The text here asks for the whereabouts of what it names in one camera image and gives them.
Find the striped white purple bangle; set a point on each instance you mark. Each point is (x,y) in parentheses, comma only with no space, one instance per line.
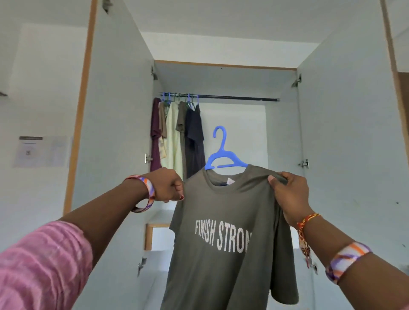
(345,259)

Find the black NASA t-shirt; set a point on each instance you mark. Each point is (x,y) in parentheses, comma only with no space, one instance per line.
(195,140)

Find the striped orange purple bangle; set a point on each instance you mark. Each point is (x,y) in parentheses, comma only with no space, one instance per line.
(148,188)

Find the blue plastic hanger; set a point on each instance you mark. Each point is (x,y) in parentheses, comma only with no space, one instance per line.
(193,101)
(164,97)
(222,156)

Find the person's left forearm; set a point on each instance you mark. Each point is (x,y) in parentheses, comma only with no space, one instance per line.
(102,220)

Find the dark metal wardrobe rod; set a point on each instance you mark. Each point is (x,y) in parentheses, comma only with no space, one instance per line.
(236,98)

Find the light yellow shirt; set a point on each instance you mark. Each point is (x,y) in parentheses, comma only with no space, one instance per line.
(172,144)

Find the person's right hand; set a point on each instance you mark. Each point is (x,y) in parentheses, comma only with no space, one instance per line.
(294,198)

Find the purple tree-print t-shirt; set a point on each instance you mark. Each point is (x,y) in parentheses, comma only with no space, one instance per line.
(155,134)

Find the white notice with dark header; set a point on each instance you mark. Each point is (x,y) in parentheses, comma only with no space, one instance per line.
(38,152)

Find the beige garment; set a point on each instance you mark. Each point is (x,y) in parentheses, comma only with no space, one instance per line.
(163,124)

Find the person's right forearm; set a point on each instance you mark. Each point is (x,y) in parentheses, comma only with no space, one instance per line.
(370,281)

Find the person's left hand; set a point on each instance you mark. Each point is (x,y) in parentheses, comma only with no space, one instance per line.
(166,185)

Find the olive green printed t-shirt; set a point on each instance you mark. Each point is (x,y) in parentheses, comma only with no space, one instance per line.
(223,268)

